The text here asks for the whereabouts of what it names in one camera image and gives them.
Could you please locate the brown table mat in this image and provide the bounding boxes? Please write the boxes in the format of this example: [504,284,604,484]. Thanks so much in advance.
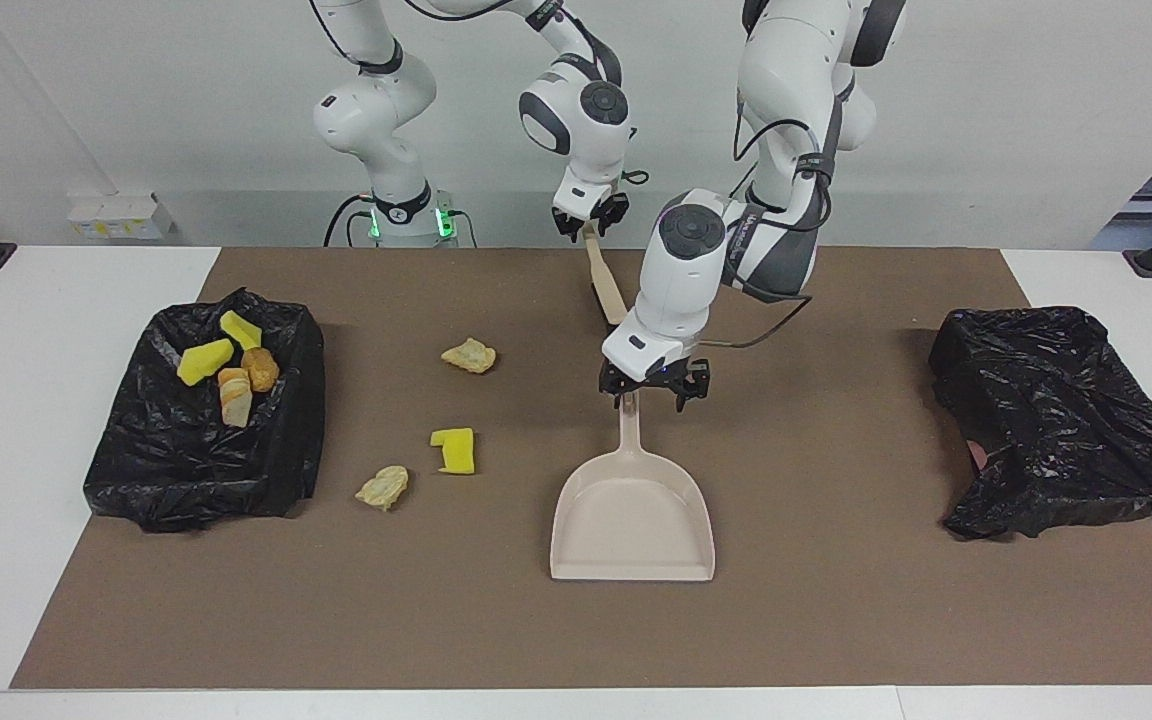
[9,247,1152,691]

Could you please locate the beige plastic dustpan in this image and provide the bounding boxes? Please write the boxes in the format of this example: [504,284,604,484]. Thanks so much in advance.
[549,390,716,583]

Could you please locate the beige paper ball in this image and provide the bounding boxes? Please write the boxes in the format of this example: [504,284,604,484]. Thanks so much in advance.
[355,465,410,513]
[440,338,498,376]

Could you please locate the black base cable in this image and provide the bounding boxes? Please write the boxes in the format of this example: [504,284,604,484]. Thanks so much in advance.
[324,195,374,248]

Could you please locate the notched yellow sponge block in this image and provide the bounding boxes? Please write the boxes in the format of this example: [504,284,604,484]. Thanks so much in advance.
[430,427,476,476]

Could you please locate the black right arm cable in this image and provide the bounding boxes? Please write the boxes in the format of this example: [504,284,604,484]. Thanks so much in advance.
[311,0,649,191]

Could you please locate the chunky yellow sponge piece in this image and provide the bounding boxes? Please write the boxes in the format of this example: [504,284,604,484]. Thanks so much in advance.
[176,338,236,387]

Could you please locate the yellow sponge wedge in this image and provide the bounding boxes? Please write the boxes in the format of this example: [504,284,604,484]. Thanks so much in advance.
[219,310,264,351]

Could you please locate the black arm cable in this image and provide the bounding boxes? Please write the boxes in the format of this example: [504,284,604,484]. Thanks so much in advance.
[311,0,649,191]
[706,90,842,351]

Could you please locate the black bag lined bin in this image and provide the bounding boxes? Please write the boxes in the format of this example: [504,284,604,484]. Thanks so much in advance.
[83,287,327,534]
[928,305,1152,542]

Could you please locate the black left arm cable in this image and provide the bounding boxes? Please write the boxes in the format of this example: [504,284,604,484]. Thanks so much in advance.
[706,90,842,351]

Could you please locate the white wall socket box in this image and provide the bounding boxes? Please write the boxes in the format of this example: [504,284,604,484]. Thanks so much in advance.
[67,193,177,242]

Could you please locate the brown bread roll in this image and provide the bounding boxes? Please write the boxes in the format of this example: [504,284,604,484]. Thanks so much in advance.
[241,347,281,393]

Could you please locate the white beige foam chunk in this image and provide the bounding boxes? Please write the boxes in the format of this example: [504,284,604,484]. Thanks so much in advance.
[217,367,255,429]

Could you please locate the beige hand brush black bristles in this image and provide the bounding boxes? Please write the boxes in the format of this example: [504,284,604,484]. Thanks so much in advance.
[581,222,629,326]

